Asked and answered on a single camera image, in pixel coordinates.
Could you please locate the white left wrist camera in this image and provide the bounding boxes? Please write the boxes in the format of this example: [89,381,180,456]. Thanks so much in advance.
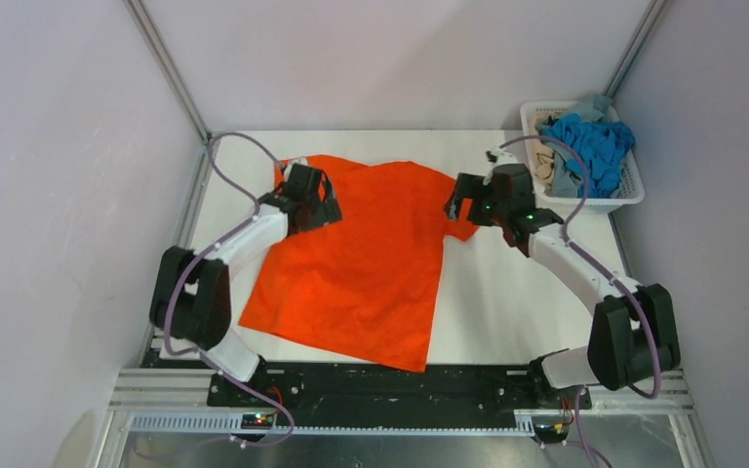
[282,157,308,179]

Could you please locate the beige t shirt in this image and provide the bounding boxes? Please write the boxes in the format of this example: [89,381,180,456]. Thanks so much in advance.
[532,140,555,188]

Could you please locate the aluminium base frame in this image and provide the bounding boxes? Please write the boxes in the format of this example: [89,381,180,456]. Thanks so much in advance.
[92,362,714,467]

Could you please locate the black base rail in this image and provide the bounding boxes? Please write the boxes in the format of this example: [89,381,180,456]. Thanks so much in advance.
[205,361,593,432]

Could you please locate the right aluminium frame post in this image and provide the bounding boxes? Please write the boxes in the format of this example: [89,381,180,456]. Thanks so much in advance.
[603,0,672,99]

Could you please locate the right controller board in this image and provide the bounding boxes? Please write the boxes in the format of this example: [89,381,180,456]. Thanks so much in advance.
[532,423,572,449]

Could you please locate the controller board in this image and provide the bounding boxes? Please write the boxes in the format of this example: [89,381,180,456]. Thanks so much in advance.
[239,412,276,431]
[532,423,572,449]

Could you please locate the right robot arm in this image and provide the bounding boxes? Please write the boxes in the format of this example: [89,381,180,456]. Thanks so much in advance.
[444,163,681,408]

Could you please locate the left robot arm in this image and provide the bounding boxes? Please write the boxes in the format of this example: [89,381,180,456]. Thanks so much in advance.
[149,162,342,406]

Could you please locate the left aluminium frame post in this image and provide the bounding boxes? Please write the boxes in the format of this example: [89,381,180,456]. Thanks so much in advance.
[122,0,213,146]

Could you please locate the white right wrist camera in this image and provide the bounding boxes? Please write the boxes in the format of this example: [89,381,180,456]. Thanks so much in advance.
[486,148,520,168]

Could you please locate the orange t shirt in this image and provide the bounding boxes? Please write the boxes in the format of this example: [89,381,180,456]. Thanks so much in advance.
[239,154,476,372]

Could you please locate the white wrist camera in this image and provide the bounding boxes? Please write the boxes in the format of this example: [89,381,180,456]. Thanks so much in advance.
[282,157,308,179]
[486,148,520,168]

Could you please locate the white plastic laundry basket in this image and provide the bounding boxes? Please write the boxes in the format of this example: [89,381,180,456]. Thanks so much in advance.
[520,99,645,217]

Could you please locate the blue t shirt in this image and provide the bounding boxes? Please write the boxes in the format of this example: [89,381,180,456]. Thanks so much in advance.
[538,113,635,198]

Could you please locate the aluminium frame post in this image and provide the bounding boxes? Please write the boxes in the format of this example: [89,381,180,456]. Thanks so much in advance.
[603,0,672,99]
[122,0,213,146]

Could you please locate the left controller board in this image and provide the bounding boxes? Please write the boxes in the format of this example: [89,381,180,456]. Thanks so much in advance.
[239,412,276,431]

